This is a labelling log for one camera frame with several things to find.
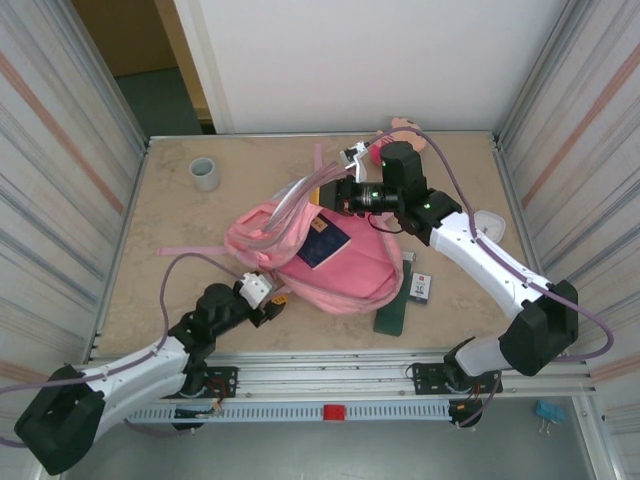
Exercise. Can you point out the blue book with yellow label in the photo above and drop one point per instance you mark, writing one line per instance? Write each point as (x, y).
(320, 247)

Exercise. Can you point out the pink school backpack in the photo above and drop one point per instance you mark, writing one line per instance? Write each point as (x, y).
(350, 270)

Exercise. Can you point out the dark green pencil case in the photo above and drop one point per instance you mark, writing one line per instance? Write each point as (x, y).
(392, 320)

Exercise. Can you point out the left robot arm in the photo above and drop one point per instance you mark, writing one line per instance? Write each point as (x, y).
(130, 370)

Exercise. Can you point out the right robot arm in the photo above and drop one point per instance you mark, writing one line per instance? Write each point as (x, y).
(480, 255)

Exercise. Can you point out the pink plush pig toy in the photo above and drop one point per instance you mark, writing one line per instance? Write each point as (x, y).
(400, 122)

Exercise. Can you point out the white square clock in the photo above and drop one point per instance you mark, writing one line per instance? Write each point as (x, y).
(494, 225)

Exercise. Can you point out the brown wooden door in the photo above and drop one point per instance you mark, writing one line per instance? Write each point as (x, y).
(125, 35)

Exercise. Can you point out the blue binder clip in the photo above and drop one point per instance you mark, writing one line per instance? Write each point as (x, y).
(549, 410)

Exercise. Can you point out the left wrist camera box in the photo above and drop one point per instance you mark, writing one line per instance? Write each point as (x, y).
(254, 289)

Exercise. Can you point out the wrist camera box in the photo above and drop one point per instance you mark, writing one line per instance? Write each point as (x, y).
(357, 162)
(254, 289)

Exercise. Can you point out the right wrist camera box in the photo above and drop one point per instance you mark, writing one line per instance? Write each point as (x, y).
(357, 162)

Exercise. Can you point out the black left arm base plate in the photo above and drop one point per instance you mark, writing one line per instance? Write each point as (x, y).
(225, 380)

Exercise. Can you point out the aluminium mounting rail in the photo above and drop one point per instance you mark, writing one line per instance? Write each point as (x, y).
(320, 372)

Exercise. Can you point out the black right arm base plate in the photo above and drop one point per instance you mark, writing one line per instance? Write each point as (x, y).
(430, 377)

